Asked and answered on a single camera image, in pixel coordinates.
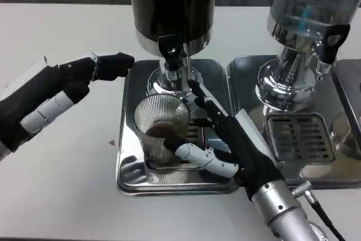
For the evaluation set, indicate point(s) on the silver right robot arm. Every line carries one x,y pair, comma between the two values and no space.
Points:
285,212

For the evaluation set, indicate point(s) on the steel drip tray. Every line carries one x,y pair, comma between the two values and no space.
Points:
245,83
132,145

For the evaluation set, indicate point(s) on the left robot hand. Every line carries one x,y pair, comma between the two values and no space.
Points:
42,94

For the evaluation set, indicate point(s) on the black tap of dark dispenser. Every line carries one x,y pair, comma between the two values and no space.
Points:
170,50

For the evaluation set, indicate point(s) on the dark drink dispenser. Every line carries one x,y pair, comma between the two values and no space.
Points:
172,1

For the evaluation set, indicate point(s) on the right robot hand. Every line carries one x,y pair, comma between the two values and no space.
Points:
242,145

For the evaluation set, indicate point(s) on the black tap of clear dispenser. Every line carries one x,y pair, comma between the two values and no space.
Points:
334,40

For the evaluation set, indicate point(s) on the clear drink dispenser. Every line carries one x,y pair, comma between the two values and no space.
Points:
301,15

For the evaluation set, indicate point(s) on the clear ribbed glass cup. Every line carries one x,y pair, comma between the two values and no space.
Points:
158,111

